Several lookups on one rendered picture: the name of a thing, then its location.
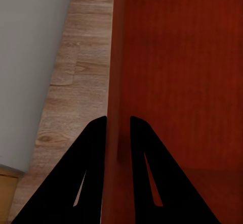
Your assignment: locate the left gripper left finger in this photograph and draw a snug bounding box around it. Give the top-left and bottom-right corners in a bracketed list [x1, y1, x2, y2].
[11, 116, 107, 224]

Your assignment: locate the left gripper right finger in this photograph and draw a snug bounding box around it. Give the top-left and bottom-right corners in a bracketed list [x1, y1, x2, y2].
[130, 116, 220, 224]

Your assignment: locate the storage box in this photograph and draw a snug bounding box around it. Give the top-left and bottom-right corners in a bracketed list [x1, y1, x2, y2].
[100, 0, 243, 224]

